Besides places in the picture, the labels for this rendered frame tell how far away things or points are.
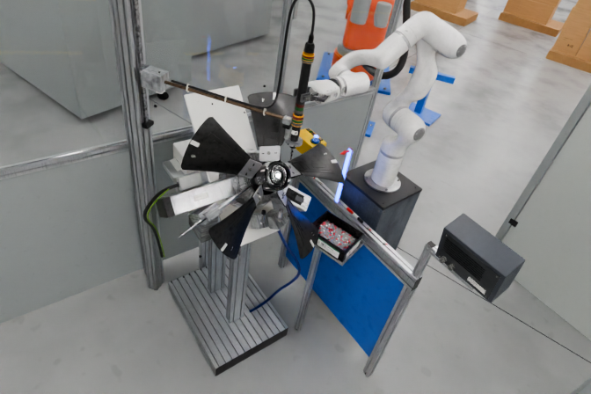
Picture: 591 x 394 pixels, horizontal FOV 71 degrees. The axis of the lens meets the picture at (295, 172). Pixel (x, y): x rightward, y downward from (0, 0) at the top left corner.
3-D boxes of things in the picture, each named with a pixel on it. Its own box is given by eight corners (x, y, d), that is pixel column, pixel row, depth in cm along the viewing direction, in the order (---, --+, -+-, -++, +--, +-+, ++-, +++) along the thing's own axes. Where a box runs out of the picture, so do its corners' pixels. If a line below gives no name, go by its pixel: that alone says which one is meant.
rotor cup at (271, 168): (253, 199, 169) (268, 199, 158) (244, 165, 168) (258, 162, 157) (282, 189, 177) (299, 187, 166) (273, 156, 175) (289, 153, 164)
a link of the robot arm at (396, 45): (381, 18, 164) (323, 69, 166) (408, 39, 157) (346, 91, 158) (384, 32, 172) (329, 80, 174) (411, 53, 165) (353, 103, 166)
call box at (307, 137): (291, 147, 224) (294, 130, 218) (305, 142, 229) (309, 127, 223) (309, 164, 215) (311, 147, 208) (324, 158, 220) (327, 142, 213)
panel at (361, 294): (285, 256, 274) (300, 178, 234) (286, 255, 274) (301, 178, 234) (369, 358, 225) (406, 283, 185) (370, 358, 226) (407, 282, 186)
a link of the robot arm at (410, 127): (393, 143, 211) (408, 101, 196) (417, 164, 199) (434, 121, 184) (375, 147, 206) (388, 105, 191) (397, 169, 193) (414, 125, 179)
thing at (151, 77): (139, 87, 170) (136, 69, 165) (149, 81, 176) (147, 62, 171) (160, 94, 169) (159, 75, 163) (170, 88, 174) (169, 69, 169)
